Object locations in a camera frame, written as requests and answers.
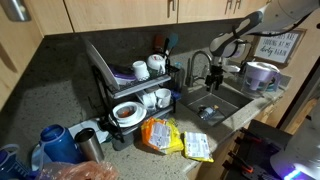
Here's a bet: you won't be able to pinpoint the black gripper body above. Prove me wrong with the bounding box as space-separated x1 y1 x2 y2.
205 65 225 83

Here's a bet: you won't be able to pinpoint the stainless steel sink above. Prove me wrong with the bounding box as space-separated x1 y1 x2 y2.
179 81 254 128

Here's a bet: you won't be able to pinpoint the black robot mounting stand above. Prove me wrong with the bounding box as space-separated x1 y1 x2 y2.
223 119 294 180

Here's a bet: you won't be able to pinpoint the curved metal faucet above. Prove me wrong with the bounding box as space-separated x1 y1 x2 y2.
184 50 213 88

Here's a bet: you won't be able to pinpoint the blue dish soap bottle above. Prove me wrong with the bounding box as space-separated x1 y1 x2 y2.
173 61 186 93

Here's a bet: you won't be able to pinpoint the blue sponge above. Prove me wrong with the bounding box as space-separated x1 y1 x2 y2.
170 89 183 102

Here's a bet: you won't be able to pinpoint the black utensil holder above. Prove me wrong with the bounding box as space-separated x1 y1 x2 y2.
165 64 181 91

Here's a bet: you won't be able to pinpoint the purple white filter pitcher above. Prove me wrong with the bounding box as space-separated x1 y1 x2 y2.
240 61 283 98

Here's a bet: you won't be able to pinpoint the teal spatula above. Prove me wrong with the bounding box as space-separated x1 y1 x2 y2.
166 32 179 59

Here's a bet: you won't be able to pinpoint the black cooking utensil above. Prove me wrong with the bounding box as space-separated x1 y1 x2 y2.
162 37 170 58

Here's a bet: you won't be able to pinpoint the white mug on rack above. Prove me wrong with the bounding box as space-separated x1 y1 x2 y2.
146 54 167 77

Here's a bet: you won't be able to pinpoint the small yellow white packet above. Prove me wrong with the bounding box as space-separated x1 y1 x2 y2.
182 131 215 164

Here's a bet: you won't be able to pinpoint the red spatula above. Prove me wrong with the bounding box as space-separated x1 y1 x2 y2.
153 33 166 54

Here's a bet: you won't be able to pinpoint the clear glass cup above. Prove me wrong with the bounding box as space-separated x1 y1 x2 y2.
136 91 157 111

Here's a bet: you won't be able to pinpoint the framed text sign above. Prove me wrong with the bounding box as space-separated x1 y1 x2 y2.
250 28 308 66

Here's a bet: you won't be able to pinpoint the yellow orange snack bag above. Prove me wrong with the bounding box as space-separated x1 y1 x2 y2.
140 117 185 155

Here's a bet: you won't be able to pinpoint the orange black clamp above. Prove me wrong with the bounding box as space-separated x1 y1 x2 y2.
222 151 256 174

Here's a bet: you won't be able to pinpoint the white bowl with sauce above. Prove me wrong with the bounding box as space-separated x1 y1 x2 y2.
111 101 148 129

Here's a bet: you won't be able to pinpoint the purple bowl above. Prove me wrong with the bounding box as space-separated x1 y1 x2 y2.
109 64 138 86

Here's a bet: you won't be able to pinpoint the large white plate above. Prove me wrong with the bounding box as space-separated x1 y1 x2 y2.
83 38 119 91

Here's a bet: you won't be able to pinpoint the wooden upper cabinets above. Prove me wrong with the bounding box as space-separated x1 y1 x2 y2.
0 0 278 108

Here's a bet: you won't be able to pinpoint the stainless steel tumbler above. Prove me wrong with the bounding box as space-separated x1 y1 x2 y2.
73 127 106 164

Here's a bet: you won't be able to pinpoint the pink plastic bag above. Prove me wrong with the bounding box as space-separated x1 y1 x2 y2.
34 160 119 180

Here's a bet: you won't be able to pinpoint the blue plastic container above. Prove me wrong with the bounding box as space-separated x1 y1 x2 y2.
0 143 33 180

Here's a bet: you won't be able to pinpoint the black wire dish rack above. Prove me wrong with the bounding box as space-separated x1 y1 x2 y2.
90 63 183 143

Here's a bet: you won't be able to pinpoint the silver metal bar handle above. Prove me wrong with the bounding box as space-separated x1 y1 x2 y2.
0 0 32 23

